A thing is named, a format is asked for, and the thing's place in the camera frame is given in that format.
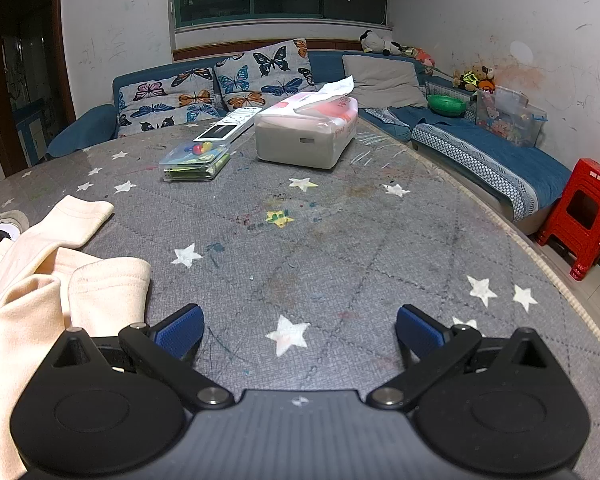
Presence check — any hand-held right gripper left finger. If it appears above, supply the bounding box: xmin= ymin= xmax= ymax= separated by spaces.
xmin=52 ymin=304 xmax=234 ymax=409

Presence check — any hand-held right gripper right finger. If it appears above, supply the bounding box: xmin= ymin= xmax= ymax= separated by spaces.
xmin=366 ymin=304 xmax=548 ymax=409

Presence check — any cream cotton garment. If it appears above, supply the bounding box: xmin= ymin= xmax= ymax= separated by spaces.
xmin=0 ymin=195 xmax=153 ymax=480

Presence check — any grey star print tablecloth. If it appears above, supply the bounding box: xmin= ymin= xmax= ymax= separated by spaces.
xmin=0 ymin=105 xmax=600 ymax=480

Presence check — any clear plastic toy box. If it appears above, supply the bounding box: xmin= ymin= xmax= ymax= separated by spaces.
xmin=159 ymin=142 xmax=232 ymax=182

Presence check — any blue corner sofa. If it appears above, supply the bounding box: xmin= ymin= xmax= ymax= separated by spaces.
xmin=47 ymin=50 xmax=573 ymax=223

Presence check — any white remote control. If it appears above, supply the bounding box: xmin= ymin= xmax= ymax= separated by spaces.
xmin=193 ymin=106 xmax=266 ymax=143

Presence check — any pink white tissue pack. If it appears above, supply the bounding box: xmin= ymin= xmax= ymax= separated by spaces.
xmin=255 ymin=75 xmax=359 ymax=169

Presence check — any red plastic stool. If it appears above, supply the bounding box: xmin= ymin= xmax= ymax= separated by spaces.
xmin=536 ymin=158 xmax=600 ymax=281

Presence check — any green bowl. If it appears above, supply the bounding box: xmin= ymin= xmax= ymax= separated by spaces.
xmin=426 ymin=94 xmax=467 ymax=117

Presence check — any butterfly print pillow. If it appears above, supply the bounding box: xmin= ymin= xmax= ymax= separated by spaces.
xmin=214 ymin=37 xmax=318 ymax=111
xmin=116 ymin=66 xmax=226 ymax=138

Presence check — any clear plastic storage bin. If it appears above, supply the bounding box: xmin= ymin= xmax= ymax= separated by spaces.
xmin=475 ymin=85 xmax=548 ymax=148

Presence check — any blue cabinet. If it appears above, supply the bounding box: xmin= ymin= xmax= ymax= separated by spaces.
xmin=14 ymin=100 xmax=47 ymax=167

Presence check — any plain grey pillow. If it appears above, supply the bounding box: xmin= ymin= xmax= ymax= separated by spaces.
xmin=341 ymin=54 xmax=429 ymax=109

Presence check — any brown yellow plush toy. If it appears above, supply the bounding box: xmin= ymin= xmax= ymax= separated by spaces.
xmin=452 ymin=66 xmax=479 ymax=92

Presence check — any red plush toy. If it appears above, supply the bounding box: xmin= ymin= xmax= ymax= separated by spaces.
xmin=403 ymin=46 xmax=436 ymax=67

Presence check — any black white plush toy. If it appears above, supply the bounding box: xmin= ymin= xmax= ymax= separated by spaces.
xmin=360 ymin=30 xmax=404 ymax=56

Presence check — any brown wooden door frame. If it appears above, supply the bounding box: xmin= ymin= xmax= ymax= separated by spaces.
xmin=0 ymin=0 xmax=76 ymax=186

